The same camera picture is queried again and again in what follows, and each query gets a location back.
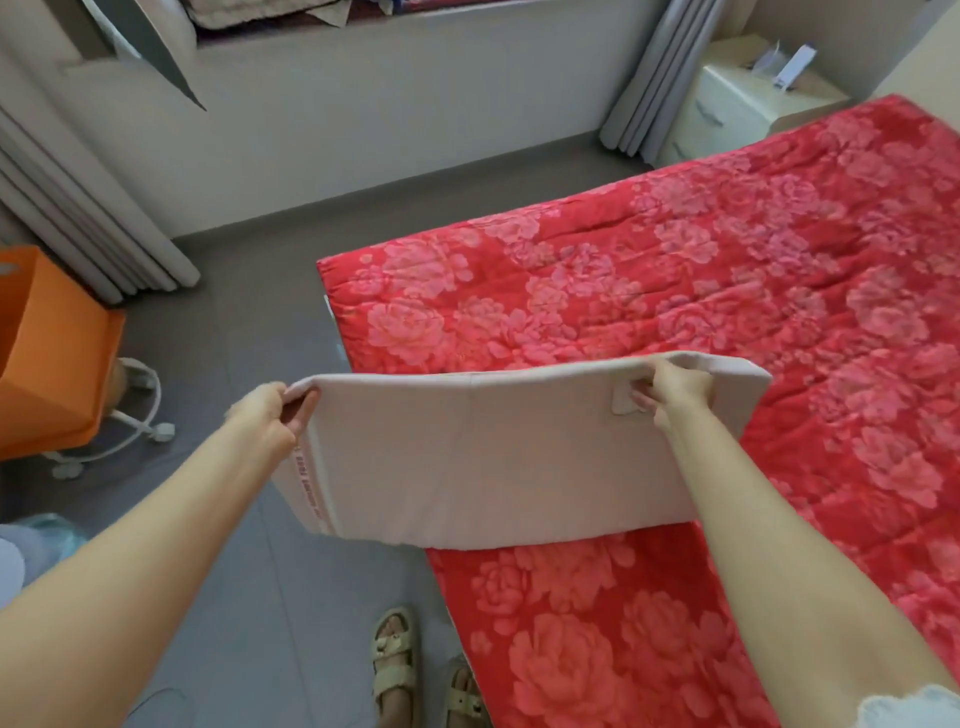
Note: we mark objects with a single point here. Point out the person's right hand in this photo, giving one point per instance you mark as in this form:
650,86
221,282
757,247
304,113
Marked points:
678,393

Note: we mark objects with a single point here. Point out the person's left hand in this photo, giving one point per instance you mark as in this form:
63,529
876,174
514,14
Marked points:
270,420

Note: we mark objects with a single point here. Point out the pink bear print bedsheet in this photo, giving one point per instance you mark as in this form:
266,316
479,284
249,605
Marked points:
495,465

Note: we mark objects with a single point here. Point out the floral white pillow grey trim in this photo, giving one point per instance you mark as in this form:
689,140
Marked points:
263,9

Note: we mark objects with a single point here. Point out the person's left forearm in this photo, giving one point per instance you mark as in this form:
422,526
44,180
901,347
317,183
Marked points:
120,585

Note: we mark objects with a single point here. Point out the person's right forearm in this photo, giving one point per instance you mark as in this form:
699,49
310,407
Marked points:
795,585

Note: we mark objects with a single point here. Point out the person's white shirt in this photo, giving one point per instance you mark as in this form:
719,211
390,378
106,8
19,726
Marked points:
915,710

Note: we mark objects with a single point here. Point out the red floral mattress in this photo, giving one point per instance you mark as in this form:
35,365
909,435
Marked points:
750,270

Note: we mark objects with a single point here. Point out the orange plastic basket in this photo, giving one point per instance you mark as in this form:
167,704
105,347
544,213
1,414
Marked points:
53,353

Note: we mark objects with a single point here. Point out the grey lidded trash can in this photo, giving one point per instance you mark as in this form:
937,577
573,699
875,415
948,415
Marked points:
30,548

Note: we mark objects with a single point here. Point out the cream nightstand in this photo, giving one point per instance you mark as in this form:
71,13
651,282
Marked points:
750,113

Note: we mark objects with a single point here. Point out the folded bedding on windowsill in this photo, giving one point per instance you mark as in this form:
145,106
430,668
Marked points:
150,38

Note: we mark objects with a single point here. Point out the white window sill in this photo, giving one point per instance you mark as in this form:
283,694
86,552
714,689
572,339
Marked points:
435,18

